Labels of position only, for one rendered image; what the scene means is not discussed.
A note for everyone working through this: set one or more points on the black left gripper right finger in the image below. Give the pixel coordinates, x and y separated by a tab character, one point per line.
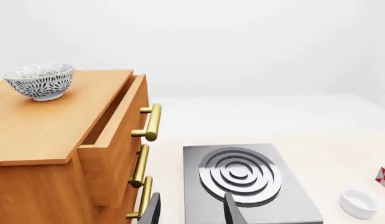
233	211

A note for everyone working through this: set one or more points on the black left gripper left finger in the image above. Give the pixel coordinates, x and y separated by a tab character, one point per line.
151	210

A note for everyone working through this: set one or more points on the flat black stove plate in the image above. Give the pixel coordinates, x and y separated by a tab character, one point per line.
242	182

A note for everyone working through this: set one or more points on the wooden cabinet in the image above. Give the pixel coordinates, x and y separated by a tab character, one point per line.
39	149

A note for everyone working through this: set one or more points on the patterned black white bowl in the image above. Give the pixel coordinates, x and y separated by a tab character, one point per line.
40	81

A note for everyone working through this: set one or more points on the closed wooden drawer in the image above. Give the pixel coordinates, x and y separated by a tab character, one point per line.
117	213
130	163

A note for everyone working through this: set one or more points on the open wooden drawer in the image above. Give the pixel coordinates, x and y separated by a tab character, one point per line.
116	140

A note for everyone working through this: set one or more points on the small white ramekin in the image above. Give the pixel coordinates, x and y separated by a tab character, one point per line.
359	201

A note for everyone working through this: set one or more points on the red white checkered box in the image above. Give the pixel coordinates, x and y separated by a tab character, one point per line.
384	178

